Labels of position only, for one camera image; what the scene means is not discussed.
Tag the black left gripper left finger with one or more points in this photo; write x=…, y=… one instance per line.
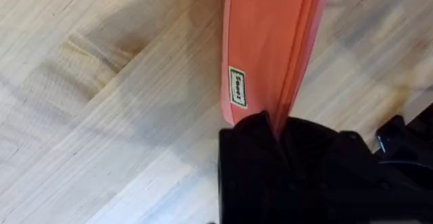
x=250, y=170

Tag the orange soft zip bag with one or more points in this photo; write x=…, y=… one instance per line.
x=267, y=44

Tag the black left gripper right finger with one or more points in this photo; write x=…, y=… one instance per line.
x=331, y=183

